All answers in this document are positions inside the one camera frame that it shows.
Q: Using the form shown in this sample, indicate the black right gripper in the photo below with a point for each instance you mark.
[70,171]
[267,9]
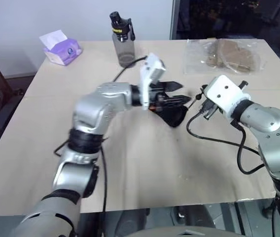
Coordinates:
[210,109]

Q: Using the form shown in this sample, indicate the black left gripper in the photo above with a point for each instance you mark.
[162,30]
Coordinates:
[156,98]

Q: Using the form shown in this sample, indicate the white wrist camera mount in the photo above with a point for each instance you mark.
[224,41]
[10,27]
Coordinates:
[152,67]
[226,93]

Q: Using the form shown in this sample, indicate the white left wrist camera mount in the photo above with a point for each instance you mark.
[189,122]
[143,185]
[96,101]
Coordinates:
[152,67]

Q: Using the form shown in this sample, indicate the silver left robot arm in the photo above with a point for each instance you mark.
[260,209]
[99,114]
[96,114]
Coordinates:
[98,106]

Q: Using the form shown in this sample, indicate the dark rounded shape under table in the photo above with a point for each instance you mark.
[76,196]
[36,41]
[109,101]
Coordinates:
[179,222]

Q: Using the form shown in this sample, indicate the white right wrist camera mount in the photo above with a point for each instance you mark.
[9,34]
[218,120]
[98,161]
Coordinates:
[226,93]

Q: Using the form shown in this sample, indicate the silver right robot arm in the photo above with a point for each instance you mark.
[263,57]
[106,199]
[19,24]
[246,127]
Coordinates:
[270,123]

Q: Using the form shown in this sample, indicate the clear bag with brown item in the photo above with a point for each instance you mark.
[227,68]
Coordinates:
[228,55]

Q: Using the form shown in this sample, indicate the purple tissue box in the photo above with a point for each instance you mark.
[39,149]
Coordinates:
[63,50]

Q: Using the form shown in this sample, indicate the grey water bottle black cap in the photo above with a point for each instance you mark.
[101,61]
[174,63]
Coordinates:
[125,47]

